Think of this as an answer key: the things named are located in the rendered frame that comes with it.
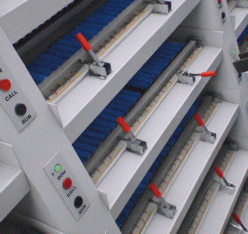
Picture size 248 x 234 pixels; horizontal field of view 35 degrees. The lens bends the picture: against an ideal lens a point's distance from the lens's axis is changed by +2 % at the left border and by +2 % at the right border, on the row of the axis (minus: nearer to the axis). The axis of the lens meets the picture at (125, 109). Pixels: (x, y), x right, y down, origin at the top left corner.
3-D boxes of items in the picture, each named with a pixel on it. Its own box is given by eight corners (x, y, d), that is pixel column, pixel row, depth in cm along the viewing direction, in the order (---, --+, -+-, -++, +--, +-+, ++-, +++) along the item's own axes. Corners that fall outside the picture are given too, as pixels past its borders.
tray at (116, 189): (221, 61, 114) (223, 31, 108) (112, 225, 76) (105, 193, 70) (159, 50, 123) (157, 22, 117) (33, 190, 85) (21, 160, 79)
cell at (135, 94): (121, 92, 101) (143, 97, 98) (117, 96, 100) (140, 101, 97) (120, 86, 100) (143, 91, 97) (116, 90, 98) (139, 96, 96)
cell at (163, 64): (147, 63, 110) (168, 67, 107) (145, 66, 109) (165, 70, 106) (147, 57, 109) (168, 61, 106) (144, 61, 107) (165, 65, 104)
